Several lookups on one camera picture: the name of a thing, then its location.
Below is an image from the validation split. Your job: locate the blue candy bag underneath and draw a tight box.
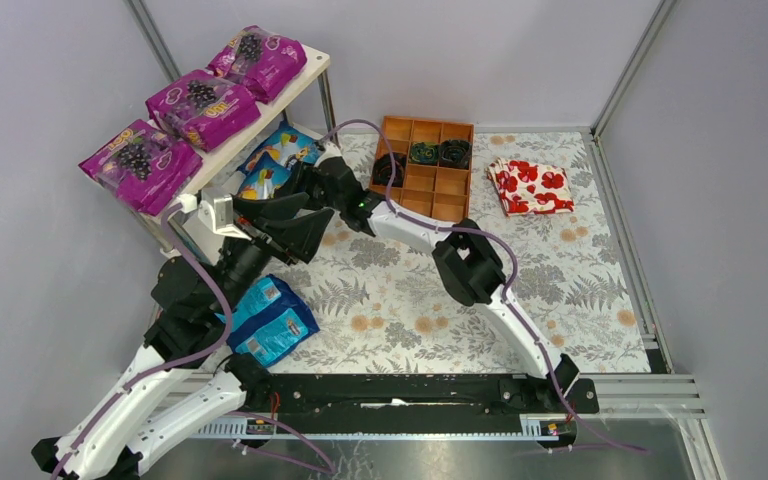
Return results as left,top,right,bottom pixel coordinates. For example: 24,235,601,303
237,153,290,200

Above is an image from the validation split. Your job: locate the blue fruit candy bag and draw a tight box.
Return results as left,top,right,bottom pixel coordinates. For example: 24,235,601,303
237,121,321,175

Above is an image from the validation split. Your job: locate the teal blue snack bag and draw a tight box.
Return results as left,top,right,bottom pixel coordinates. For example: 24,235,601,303
226,274,320,367

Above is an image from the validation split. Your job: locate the purple grape candy bag front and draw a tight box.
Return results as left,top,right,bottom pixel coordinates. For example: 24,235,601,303
146,69,261,152

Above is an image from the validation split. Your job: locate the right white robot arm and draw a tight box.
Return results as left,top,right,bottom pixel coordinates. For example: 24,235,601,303
276,157,580,401

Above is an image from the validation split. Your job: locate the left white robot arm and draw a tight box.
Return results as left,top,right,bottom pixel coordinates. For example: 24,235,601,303
31,193,333,479

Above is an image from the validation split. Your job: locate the white two-tier shelf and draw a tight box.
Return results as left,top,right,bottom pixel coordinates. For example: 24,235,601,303
85,39,344,266

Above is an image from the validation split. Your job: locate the purple grape candy bag stack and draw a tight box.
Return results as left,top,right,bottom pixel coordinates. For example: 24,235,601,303
79,119,202,216

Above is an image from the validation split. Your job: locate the black rolled item left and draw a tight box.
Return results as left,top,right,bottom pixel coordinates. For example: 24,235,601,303
371,153,407,188

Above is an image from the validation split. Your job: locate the black rolled item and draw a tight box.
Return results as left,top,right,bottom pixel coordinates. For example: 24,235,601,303
371,153,407,188
438,139,472,170

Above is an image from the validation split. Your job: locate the dark green rolled item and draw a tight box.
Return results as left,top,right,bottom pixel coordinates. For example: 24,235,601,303
408,142,439,166

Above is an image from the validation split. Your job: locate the orange wooden compartment tray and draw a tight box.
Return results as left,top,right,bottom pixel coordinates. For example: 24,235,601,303
370,116,474,223

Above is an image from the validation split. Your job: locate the black rolled item right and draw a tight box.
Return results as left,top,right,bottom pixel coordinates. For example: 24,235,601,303
438,139,472,170

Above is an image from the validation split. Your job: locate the red floral folded cloth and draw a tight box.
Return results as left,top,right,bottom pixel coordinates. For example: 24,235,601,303
485,158,575,216

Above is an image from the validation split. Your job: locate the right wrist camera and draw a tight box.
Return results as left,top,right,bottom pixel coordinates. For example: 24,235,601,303
315,139,342,165

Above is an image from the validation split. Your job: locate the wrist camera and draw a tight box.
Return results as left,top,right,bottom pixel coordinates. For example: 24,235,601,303
315,139,342,165
176,187,252,240

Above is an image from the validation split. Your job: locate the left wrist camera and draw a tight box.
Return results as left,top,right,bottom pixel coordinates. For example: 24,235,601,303
176,187,252,240

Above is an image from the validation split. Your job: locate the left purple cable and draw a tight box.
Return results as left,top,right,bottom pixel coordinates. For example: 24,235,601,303
49,205,339,480

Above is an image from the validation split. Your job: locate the purple cable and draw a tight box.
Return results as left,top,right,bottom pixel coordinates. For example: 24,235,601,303
317,119,650,455
49,205,339,480

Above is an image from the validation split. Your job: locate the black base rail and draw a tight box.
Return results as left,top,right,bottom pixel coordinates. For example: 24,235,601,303
241,374,600,435

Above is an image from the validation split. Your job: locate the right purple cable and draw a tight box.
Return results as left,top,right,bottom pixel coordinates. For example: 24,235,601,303
317,119,650,455

